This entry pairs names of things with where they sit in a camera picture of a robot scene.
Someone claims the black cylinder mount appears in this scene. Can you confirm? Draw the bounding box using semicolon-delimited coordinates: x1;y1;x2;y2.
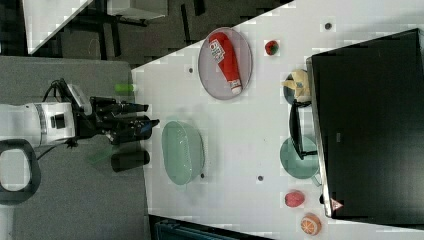
111;151;150;172

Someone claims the black toaster oven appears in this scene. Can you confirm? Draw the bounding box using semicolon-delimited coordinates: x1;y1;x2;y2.
307;28;424;229

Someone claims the green marker cap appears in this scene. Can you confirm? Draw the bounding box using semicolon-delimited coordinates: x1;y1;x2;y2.
114;84;137;94

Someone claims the small red strawberry toy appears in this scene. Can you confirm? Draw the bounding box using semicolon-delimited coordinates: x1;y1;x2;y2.
265;40;279;56

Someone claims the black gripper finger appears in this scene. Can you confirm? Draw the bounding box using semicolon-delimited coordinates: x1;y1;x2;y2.
117;103;149;114
113;119;160;145

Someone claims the grey round plate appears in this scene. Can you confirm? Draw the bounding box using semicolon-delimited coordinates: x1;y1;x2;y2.
198;27;253;100

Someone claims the orange slice toy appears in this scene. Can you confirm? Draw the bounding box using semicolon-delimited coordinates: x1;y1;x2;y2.
301;214;322;236

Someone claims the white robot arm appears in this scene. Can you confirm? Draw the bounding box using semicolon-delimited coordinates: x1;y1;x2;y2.
1;97;160;205

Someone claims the green plastic strainer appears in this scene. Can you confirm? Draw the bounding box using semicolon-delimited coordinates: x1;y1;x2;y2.
161;121;205;185

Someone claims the large red strawberry toy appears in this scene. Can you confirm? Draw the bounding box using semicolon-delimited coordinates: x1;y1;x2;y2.
284;191;305;208

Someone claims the dark blue small bowl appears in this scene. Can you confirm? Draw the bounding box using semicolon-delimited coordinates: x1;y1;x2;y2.
282;74;297;104

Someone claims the red ketchup bottle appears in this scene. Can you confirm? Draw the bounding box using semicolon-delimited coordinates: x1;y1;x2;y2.
209;32;242;95

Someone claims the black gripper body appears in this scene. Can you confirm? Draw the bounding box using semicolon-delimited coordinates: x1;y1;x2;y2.
75;97;129;145

